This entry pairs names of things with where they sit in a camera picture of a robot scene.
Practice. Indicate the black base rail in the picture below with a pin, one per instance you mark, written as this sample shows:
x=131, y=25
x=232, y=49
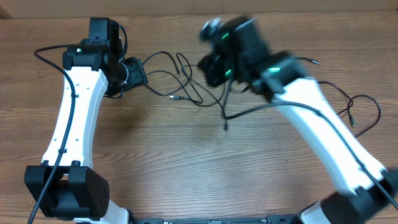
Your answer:
x=270, y=219

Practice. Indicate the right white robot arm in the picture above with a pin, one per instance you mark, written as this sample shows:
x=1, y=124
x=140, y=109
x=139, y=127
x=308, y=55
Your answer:
x=363, y=185

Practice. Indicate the cardboard wall panel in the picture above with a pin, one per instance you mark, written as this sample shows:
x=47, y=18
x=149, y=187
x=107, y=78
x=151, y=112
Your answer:
x=31, y=9

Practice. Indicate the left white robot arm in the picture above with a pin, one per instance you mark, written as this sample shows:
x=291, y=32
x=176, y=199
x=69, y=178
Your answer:
x=65, y=185

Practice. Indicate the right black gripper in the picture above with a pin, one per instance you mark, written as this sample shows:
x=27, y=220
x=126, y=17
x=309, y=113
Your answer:
x=214, y=78

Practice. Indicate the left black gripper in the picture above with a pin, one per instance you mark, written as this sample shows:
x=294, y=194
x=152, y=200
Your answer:
x=138, y=75

